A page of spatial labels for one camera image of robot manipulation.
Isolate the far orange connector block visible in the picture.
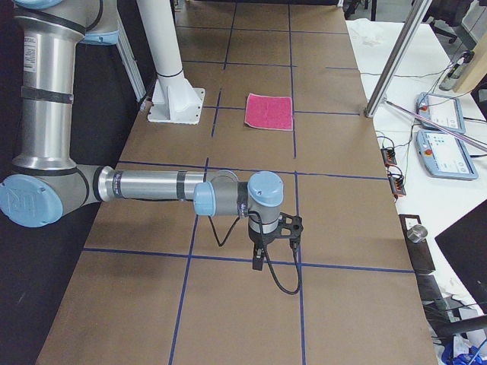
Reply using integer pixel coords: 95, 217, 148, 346
380, 147, 396, 167

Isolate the pink towel with white edge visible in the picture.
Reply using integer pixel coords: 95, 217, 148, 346
244, 94, 294, 131

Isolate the long thin metal rod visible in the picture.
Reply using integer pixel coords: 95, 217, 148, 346
384, 99, 487, 153

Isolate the small steel cylinder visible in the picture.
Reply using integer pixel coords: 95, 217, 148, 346
406, 224, 428, 243

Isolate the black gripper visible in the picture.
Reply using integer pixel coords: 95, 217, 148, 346
248, 213, 303, 270

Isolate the far blue teach pendant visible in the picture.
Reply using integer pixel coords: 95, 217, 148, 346
416, 92, 466, 134

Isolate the near blue teach pendant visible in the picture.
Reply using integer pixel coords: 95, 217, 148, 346
415, 129, 479, 181

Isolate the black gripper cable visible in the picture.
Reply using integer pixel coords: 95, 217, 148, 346
208, 212, 301, 294

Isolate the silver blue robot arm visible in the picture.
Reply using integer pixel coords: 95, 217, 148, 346
1, 1, 303, 270

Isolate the near orange connector block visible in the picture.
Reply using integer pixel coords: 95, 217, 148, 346
387, 173, 406, 198

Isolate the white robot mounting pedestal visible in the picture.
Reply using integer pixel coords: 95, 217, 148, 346
137, 0, 205, 125

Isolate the blue teach pendant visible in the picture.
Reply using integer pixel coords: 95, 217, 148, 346
416, 92, 466, 134
415, 129, 479, 181

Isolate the black monitor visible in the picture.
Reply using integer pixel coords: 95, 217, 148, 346
435, 201, 486, 311

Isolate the orange connector block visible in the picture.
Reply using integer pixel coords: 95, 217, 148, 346
380, 147, 396, 167
387, 173, 406, 198

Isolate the aluminium frame post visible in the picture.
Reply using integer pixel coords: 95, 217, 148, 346
364, 0, 432, 118

